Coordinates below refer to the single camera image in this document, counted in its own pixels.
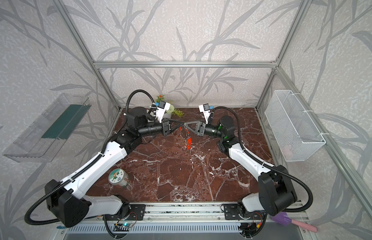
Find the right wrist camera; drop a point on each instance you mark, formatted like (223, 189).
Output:
(206, 109)

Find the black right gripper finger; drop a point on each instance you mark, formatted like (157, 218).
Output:
(192, 128)
(191, 123)

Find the white flower pot plant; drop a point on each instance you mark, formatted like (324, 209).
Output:
(172, 111)

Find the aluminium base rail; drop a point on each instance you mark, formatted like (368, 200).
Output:
(188, 220)

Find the left green circuit board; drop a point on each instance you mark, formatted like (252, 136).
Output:
(123, 227)

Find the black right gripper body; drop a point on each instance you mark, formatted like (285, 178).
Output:
(200, 129)

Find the clear plastic wall tray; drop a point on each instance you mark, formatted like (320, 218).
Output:
(41, 142)

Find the white wire mesh basket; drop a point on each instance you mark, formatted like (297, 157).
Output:
(297, 135)

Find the purple pink spatula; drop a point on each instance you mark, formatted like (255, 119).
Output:
(284, 220)

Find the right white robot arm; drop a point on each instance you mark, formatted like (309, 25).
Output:
(275, 190)

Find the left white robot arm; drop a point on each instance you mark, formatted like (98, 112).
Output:
(71, 205)

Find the aluminium frame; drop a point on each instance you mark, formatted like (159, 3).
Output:
(349, 173)

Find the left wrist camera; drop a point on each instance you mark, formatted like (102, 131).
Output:
(161, 107)

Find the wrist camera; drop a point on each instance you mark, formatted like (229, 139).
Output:
(161, 107)
(206, 109)

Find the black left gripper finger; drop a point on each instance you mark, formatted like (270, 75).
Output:
(174, 128)
(176, 121)

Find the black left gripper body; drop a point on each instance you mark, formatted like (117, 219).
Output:
(166, 128)

